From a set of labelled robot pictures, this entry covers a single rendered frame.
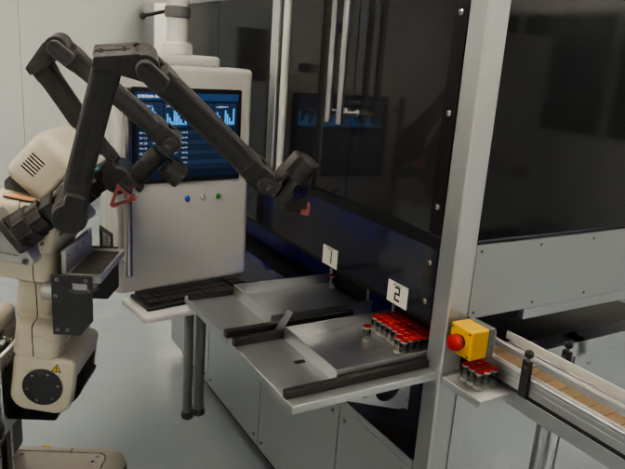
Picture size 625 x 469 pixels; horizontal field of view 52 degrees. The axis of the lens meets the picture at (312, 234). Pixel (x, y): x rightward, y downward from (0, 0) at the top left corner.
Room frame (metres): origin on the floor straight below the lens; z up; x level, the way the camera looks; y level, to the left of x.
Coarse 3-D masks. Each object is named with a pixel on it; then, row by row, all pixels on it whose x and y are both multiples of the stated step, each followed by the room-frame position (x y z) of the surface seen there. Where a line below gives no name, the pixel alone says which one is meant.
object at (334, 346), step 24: (384, 312) 1.72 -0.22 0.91; (288, 336) 1.54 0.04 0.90; (312, 336) 1.58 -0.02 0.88; (336, 336) 1.59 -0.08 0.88; (360, 336) 1.60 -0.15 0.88; (312, 360) 1.43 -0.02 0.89; (336, 360) 1.45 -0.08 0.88; (360, 360) 1.46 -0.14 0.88; (384, 360) 1.40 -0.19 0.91; (408, 360) 1.44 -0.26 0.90
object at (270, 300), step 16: (240, 288) 1.86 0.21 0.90; (256, 288) 1.88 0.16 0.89; (272, 288) 1.91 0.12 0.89; (288, 288) 1.94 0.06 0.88; (304, 288) 1.95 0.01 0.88; (320, 288) 1.96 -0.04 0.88; (336, 288) 1.97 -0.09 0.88; (256, 304) 1.71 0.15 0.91; (272, 304) 1.79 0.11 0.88; (288, 304) 1.80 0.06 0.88; (304, 304) 1.81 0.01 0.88; (320, 304) 1.82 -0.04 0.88; (336, 304) 1.83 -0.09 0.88; (352, 304) 1.76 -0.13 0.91; (368, 304) 1.79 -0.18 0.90; (272, 320) 1.63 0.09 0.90
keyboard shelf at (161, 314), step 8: (152, 288) 2.07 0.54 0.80; (128, 304) 1.91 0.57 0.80; (136, 304) 1.90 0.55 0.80; (184, 304) 1.93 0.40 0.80; (136, 312) 1.86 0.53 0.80; (144, 312) 1.85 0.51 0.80; (152, 312) 1.85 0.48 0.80; (160, 312) 1.86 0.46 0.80; (168, 312) 1.86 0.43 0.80; (176, 312) 1.87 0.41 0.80; (184, 312) 1.88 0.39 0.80; (192, 312) 1.90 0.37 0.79; (144, 320) 1.81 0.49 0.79; (152, 320) 1.81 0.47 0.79; (160, 320) 1.83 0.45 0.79
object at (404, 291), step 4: (392, 280) 1.60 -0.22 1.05; (388, 284) 1.61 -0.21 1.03; (392, 284) 1.60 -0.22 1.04; (396, 284) 1.58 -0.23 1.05; (388, 288) 1.61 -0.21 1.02; (392, 288) 1.60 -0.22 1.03; (396, 288) 1.58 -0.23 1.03; (404, 288) 1.56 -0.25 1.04; (388, 292) 1.61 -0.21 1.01; (392, 292) 1.59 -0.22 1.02; (396, 292) 1.58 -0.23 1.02; (400, 292) 1.57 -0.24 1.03; (404, 292) 1.56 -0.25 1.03; (388, 296) 1.61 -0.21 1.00; (392, 296) 1.59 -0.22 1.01; (396, 296) 1.58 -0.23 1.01; (400, 296) 1.57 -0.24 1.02; (404, 296) 1.55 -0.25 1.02; (388, 300) 1.61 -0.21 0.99; (392, 300) 1.59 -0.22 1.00; (400, 300) 1.57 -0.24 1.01; (404, 300) 1.55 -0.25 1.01; (396, 304) 1.58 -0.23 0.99; (400, 304) 1.56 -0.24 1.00; (404, 304) 1.55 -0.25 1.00; (404, 308) 1.55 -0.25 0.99
